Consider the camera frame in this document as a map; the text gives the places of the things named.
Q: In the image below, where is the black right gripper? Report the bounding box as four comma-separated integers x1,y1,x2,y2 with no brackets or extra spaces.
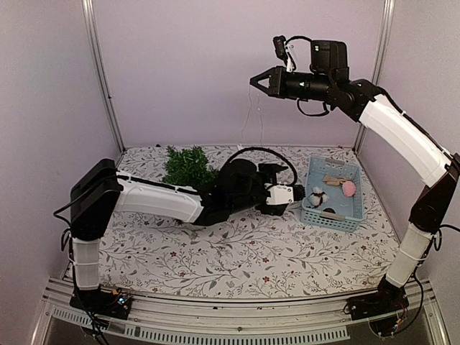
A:
249,65,333,102

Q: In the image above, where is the thin fairy light wire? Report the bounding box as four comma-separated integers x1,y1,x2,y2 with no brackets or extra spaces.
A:
239,81,265,149

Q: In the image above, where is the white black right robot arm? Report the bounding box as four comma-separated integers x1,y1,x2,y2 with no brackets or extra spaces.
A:
249,66,459,313

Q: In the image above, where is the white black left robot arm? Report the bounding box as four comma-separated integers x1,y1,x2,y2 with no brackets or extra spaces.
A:
70,159,305,312

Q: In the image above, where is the small green christmas tree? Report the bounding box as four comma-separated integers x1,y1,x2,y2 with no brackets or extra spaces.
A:
162,146,219,189

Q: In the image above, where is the white cotton boll ornament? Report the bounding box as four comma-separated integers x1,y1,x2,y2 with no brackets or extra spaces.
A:
308,187,329,208

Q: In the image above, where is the beige ribbon bow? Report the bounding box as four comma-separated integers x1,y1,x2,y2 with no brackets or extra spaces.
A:
322,175,350,186

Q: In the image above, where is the dark red bauble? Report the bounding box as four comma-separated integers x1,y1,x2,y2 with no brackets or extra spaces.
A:
322,208,336,214

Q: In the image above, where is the pink pompom ornament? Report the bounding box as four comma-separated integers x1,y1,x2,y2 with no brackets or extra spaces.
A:
342,180,357,198

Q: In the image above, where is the light blue perforated basket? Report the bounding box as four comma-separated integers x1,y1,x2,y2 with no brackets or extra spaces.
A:
300,155,364,233

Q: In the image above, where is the black left camera cable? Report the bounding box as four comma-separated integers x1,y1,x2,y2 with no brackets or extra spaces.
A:
226,146,299,188

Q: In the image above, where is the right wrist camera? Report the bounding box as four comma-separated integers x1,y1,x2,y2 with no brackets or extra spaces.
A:
272,35,296,72

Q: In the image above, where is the aluminium corner post right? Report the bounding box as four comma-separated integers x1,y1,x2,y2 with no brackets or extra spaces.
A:
353,0,395,156

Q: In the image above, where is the aluminium corner post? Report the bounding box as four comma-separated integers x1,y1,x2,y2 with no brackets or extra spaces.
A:
81,0,126,154
353,0,395,156

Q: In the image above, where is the aluminium corner post left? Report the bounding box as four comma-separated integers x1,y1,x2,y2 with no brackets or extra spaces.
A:
81,0,126,154

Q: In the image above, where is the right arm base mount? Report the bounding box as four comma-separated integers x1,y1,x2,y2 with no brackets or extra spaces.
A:
343,287,409,321

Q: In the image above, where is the aluminium front rail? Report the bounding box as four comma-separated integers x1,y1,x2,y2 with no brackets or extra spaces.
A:
32,278,453,344

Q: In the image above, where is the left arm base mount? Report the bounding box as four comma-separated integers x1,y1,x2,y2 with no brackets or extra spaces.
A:
70,287,132,320

